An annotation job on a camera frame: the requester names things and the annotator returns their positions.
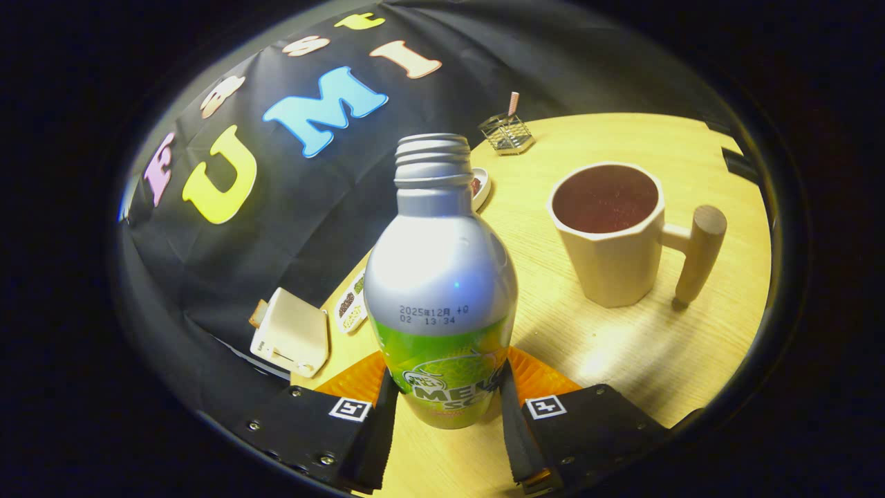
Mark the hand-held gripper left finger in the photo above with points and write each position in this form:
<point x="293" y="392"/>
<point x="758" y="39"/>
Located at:
<point x="311" y="432"/>

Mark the silver green juice bottle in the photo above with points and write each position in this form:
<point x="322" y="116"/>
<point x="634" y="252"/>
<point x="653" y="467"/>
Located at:
<point x="439" y="277"/>

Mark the white toaster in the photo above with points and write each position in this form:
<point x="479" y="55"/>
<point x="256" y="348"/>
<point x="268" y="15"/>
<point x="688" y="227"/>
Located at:
<point x="294" y="332"/>

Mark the white divided seed dish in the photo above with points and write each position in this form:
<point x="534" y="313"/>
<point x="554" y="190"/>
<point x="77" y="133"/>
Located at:
<point x="351" y="304"/>

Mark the white oval plate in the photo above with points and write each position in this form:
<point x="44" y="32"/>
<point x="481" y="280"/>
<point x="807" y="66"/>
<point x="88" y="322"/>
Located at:
<point x="485" y="187"/>

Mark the wooden table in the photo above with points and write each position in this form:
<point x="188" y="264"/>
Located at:
<point x="608" y="346"/>

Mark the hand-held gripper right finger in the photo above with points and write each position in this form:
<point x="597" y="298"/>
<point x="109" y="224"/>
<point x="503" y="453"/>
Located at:
<point x="594" y="429"/>

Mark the pink striped stick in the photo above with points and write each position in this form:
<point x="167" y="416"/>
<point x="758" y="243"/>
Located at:
<point x="514" y="104"/>

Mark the bread slice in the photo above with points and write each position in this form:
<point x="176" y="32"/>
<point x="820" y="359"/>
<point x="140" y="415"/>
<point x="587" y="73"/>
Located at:
<point x="259" y="312"/>

